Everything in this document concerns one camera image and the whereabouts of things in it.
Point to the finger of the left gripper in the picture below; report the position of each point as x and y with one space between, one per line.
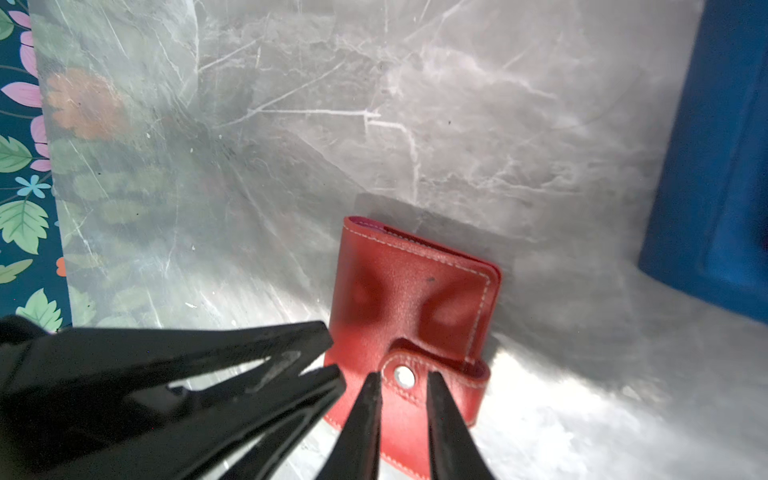
278 418
184 369

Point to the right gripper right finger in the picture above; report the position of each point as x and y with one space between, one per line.
453 453

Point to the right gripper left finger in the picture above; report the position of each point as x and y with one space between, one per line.
356 453

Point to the red leather card holder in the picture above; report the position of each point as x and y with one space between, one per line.
404 306

